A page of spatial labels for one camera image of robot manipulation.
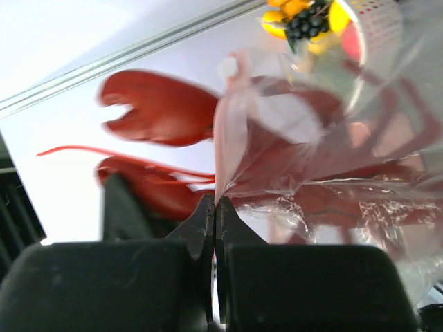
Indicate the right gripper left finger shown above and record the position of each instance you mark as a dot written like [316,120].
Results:
[147,285]

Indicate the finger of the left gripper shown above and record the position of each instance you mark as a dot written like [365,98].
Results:
[124,216]

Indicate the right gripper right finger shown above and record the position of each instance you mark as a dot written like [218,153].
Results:
[269,287]

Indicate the red plastic lobster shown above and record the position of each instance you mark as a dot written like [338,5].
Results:
[174,118]

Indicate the clear zip top bag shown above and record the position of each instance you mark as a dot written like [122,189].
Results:
[322,170]

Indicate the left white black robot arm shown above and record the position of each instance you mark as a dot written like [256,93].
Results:
[20,226]

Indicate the orange toy carrots bunch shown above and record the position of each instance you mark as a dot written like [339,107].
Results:
[282,11]

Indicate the yellow toy lemon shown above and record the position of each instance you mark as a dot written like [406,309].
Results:
[335,20]

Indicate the white plastic basket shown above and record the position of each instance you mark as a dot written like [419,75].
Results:
[373,34]

